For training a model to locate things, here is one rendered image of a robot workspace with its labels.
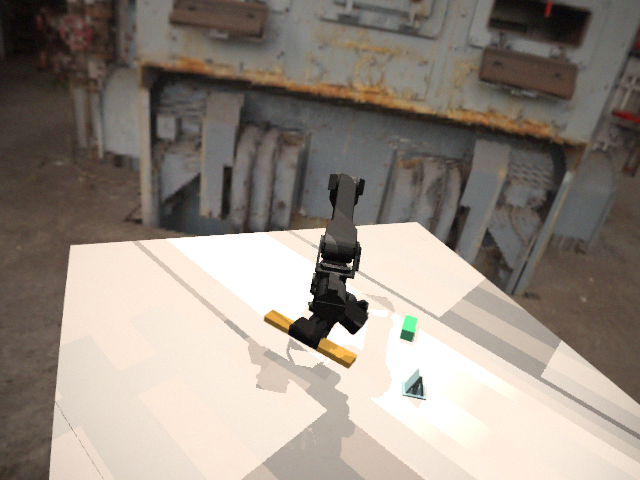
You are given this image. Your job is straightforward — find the small green block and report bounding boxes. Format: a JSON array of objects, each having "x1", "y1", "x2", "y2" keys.
[{"x1": 399, "y1": 314, "x2": 417, "y2": 342}]

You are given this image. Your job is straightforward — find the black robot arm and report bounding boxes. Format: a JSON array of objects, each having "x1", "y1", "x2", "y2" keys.
[{"x1": 308, "y1": 171, "x2": 369, "y2": 335}]

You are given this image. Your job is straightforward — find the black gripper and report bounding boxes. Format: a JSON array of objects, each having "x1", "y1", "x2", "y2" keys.
[{"x1": 288, "y1": 291, "x2": 357, "y2": 349}]

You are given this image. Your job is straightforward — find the orange bar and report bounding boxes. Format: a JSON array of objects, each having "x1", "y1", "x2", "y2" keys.
[{"x1": 263, "y1": 310, "x2": 357, "y2": 369}]

